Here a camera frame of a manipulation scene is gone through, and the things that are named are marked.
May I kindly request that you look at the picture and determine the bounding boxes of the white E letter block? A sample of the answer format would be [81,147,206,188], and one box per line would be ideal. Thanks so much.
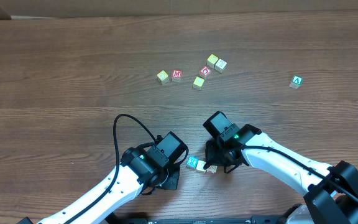
[206,166,218,174]

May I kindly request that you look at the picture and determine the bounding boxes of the plain yellow wooden block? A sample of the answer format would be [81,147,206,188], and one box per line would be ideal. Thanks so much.
[196,160,206,172]

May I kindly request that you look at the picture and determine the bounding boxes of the blue X letter block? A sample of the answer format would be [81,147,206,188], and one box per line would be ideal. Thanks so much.
[186,156,199,169]

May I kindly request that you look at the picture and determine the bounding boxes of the white block red edge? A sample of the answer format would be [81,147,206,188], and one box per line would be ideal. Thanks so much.
[289,75,303,89]

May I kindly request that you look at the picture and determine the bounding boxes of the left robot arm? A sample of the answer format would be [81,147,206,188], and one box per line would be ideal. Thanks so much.
[40,132,188,223]

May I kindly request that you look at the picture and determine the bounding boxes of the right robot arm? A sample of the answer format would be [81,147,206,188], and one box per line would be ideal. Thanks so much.
[203,111,358,223]

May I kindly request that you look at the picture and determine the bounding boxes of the yellow block centre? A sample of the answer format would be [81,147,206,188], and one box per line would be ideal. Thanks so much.
[193,77,205,90]

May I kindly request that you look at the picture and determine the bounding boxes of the yellow block left cluster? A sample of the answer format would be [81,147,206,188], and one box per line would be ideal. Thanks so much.
[157,70,170,85]

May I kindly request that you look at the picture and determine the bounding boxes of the red M letter block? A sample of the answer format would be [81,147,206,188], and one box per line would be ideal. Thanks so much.
[171,70,183,82]

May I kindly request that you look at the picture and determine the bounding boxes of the red circle letter block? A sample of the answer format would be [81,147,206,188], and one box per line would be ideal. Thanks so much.
[199,66,212,79]

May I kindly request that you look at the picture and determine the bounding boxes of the white block top right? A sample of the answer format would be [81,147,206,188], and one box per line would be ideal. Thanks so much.
[214,58,227,73]

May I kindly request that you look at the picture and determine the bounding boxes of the yellow block top right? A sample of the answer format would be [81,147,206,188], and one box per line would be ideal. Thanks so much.
[206,54,219,68]

